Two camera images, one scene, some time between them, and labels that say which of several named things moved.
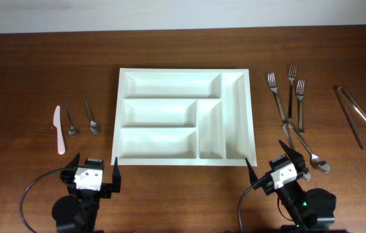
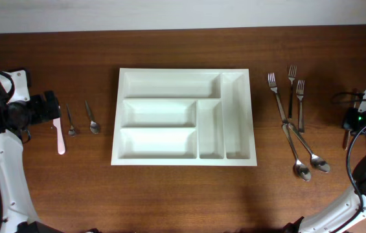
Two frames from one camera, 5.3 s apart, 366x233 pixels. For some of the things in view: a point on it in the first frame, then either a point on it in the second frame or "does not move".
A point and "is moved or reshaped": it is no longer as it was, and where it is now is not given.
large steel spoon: (315, 160) does not move
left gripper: (67, 175) -> (45, 112)
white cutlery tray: (184, 117) does not move
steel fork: (273, 85) does not move
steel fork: (299, 89) does not move
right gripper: (296, 159) -> (348, 123)
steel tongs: (345, 99) is moved or reshaped
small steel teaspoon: (94, 125) does not move
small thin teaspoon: (71, 132) does not move
